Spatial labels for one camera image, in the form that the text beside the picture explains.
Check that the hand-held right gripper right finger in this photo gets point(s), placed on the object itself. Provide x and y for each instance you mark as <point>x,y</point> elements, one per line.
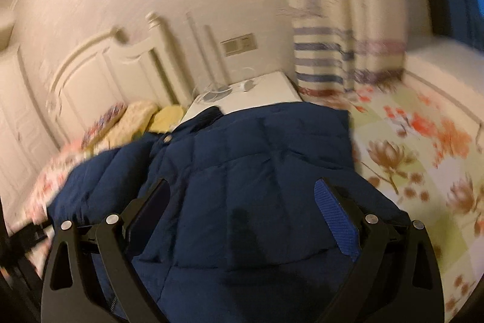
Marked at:
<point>336,221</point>

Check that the floral quilt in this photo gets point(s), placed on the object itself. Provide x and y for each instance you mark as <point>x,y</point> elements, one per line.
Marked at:
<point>397,156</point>

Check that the cream pillow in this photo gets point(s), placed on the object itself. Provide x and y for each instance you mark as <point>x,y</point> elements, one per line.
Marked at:
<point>134,116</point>

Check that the multicolour patterned pillow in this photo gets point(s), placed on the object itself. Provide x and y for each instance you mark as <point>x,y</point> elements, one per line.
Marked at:
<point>104,122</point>

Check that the navy blue puffer jacket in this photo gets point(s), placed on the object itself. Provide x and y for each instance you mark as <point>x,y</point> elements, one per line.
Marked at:
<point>245,175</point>

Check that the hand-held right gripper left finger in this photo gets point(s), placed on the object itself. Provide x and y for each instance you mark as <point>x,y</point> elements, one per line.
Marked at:
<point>149,213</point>

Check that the white window sill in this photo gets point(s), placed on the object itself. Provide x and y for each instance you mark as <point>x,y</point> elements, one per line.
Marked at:
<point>446,69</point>

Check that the yellow pillow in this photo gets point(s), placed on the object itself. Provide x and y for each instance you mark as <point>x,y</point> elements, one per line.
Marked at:
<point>166,118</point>

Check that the white nightstand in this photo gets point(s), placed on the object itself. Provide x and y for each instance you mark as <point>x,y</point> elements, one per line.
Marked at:
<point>261,96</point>

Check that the wall switch panel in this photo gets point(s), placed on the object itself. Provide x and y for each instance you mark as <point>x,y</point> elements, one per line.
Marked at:
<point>239,45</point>

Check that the clear round object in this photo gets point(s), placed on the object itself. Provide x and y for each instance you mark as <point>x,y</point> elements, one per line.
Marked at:
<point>213,94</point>

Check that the white wooden headboard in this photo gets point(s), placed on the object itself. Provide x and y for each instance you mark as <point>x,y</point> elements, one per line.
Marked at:
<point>113,81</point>

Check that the striped floral curtain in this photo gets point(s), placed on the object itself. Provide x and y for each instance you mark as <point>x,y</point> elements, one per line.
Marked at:
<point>321,43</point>

